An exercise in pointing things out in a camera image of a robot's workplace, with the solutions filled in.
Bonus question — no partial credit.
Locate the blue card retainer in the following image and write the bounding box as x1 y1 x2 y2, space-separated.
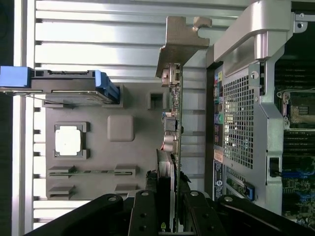
244 183 256 200

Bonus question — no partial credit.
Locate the silver CPU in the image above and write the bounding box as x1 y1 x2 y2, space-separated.
54 126 82 157

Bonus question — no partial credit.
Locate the green motherboard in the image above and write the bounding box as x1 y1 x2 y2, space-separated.
272 58 315 222

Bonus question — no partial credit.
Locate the black open PC case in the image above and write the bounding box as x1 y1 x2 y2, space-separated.
205 0 315 236

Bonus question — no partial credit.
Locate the hard disk in blue carrier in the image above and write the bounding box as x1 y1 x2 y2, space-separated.
0 65 122 106

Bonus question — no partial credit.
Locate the green loose RAM stick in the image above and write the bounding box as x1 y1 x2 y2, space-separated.
49 169 138 177

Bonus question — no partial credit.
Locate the grey parts rack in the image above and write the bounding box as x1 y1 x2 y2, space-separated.
41 82 184 200

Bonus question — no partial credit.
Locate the CPU socket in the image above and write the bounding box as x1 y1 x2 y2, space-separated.
277 89 315 128

